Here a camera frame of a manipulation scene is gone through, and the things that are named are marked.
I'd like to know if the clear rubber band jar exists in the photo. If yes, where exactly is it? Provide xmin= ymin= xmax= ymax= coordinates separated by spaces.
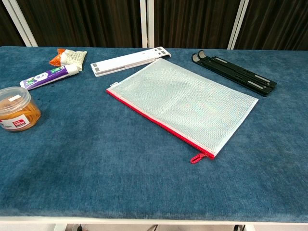
xmin=0 ymin=86 xmax=41 ymax=132

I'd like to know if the black folding laptop stand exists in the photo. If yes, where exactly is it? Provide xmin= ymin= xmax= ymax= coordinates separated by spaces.
xmin=191 ymin=50 xmax=278 ymax=98

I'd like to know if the white folding laptop stand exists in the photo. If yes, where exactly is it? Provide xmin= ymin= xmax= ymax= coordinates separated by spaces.
xmin=90 ymin=46 xmax=172 ymax=77

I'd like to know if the small red object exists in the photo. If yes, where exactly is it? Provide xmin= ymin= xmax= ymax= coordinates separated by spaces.
xmin=190 ymin=152 xmax=209 ymax=164

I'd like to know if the purple white toothpaste tube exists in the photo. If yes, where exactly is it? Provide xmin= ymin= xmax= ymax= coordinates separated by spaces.
xmin=19 ymin=64 xmax=79 ymax=91

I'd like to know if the black pleated curtain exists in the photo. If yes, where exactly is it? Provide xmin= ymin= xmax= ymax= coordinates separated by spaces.
xmin=234 ymin=0 xmax=308 ymax=51
xmin=0 ymin=0 xmax=26 ymax=47
xmin=16 ymin=0 xmax=143 ymax=48
xmin=153 ymin=0 xmax=242 ymax=50

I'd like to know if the white mesh zipper pouch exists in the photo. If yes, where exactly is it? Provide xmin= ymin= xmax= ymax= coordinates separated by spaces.
xmin=106 ymin=57 xmax=259 ymax=160

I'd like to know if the orange white snack packet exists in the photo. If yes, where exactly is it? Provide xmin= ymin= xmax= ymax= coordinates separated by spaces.
xmin=49 ymin=48 xmax=88 ymax=72

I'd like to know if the white frame post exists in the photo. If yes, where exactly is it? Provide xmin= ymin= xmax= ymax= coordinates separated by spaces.
xmin=1 ymin=0 xmax=39 ymax=47
xmin=140 ymin=0 xmax=155 ymax=48
xmin=227 ymin=0 xmax=250 ymax=50

